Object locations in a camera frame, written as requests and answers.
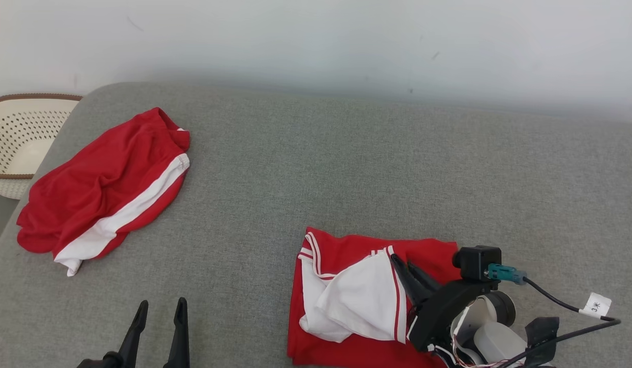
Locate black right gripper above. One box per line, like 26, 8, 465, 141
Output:
390, 253, 500, 353

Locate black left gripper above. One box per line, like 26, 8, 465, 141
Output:
77, 297, 190, 368

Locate red basketball jersey number 23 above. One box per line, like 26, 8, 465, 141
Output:
287, 227, 462, 368

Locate red shorts with white stripe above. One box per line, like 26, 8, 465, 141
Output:
16, 107, 191, 277

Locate cream perforated laundry basket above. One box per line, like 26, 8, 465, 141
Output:
0, 94, 83, 200

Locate teal right camera connector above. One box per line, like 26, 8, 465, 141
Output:
487, 264, 527, 285

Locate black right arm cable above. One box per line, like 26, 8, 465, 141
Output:
523, 276, 622, 368

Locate white cable label tag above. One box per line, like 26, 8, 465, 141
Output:
579, 292, 613, 318

